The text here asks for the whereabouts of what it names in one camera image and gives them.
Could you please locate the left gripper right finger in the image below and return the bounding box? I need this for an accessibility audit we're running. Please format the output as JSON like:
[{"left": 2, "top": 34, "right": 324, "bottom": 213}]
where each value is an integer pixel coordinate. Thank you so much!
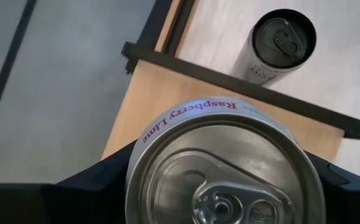
[{"left": 303, "top": 151, "right": 360, "bottom": 224}]

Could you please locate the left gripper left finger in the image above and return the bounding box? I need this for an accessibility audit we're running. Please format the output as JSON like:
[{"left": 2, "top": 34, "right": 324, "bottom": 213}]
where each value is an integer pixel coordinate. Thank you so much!
[{"left": 0, "top": 139, "right": 137, "bottom": 224}]

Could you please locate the white pink raspberry lime can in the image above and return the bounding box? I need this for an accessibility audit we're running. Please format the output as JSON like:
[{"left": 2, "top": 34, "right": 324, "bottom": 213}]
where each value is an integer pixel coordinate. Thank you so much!
[{"left": 124, "top": 96, "right": 326, "bottom": 224}]

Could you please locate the tall white black-top energy can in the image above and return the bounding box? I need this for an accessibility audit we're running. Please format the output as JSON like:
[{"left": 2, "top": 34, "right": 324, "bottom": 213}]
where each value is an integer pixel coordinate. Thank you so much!
[{"left": 231, "top": 8, "right": 317, "bottom": 88}]

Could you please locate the wooden shelf board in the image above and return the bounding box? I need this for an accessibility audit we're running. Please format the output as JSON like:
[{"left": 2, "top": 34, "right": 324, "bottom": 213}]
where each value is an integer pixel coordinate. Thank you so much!
[{"left": 101, "top": 58, "right": 345, "bottom": 162}]

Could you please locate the wooden shelf with black frame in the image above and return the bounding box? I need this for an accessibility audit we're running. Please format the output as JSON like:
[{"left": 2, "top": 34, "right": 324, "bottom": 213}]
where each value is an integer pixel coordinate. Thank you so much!
[{"left": 121, "top": 41, "right": 360, "bottom": 141}]

